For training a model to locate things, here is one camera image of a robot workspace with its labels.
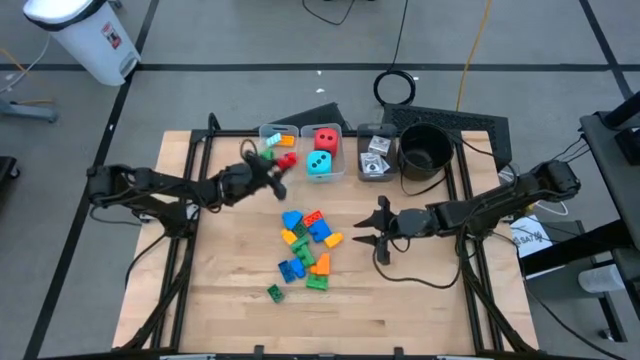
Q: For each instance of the yellow two-stud toy block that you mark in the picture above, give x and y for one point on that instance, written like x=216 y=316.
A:
x=334 y=240

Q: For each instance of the black aluminium table frame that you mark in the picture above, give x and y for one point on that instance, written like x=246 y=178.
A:
x=235 y=133

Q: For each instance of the black perforated case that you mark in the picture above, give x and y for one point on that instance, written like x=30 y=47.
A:
x=475 y=122

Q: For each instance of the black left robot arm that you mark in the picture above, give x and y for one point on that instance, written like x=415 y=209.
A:
x=150 y=181

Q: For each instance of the clear plastic container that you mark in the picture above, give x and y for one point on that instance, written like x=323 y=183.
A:
x=263 y=129
x=338 y=167

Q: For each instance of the pale teal brick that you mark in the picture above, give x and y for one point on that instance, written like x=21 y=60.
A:
x=273 y=139

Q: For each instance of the dark blue flat brick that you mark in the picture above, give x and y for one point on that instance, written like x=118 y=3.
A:
x=286 y=272

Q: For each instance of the clear packet with dark emblem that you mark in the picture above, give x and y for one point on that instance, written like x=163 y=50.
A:
x=376 y=165

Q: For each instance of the light blue stud block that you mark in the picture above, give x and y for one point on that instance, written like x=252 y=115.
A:
x=298 y=268

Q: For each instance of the red foam die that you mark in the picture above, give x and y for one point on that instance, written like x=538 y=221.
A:
x=326 y=141

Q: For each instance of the dark green flat brick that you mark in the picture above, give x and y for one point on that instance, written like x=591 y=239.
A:
x=275 y=293

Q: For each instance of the orange brick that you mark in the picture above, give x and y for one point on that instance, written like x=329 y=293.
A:
x=288 y=141

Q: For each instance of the white card packet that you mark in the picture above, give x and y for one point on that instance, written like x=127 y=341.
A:
x=363 y=160

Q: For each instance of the printed paper sheet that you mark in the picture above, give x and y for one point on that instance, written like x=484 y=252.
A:
x=530 y=240

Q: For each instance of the smoky dark plastic container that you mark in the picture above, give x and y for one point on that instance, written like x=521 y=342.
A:
x=363 y=142

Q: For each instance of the dark grey side table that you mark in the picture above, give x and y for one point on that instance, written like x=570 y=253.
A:
x=607 y=165

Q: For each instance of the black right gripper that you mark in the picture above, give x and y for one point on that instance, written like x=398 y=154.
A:
x=385 y=227

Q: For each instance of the blue rounded toy block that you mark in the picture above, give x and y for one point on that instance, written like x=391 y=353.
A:
x=291 y=218

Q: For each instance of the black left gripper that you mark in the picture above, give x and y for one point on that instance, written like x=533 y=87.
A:
x=260 y=175

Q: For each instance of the red stepped toy block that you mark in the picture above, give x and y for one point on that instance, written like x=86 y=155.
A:
x=288 y=161

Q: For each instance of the red-orange small brick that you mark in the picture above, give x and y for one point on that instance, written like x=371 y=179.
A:
x=313 y=218

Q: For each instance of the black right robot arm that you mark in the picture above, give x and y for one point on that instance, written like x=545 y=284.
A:
x=500 y=200

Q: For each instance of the teal foam die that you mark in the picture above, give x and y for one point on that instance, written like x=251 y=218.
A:
x=319 y=162

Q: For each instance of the shiny clear card packet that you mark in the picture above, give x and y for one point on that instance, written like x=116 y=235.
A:
x=379 y=145

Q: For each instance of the small yellow toy block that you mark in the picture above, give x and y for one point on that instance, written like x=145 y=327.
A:
x=288 y=236

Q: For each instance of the black round pot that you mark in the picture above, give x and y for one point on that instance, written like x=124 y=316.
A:
x=425 y=160

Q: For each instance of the large blue toy block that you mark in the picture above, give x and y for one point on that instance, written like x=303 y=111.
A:
x=320 y=230

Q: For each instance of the tiny dark green brick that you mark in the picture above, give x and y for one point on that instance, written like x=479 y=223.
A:
x=300 y=229

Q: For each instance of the white frame label bracket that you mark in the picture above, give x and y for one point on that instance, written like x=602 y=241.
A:
x=187 y=357
x=465 y=358

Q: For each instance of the long dark green brick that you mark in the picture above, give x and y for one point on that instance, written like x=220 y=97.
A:
x=300 y=243

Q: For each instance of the light green two-stud block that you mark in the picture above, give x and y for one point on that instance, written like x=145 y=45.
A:
x=267 y=154
x=305 y=257
x=317 y=283

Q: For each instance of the black boxy device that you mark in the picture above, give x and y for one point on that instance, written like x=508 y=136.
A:
x=631 y=145

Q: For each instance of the black table edge clip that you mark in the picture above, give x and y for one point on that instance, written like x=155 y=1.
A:
x=398 y=352
x=258 y=351

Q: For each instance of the white pedal trash bin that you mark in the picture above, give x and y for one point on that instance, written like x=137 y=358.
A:
x=85 y=45

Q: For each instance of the grey cylinder cushion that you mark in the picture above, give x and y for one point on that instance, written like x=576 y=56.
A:
x=600 y=279

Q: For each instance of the orange sloped toy block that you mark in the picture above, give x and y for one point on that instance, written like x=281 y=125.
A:
x=322 y=266

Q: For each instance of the black wedge panel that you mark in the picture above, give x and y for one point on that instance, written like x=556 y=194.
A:
x=320 y=117

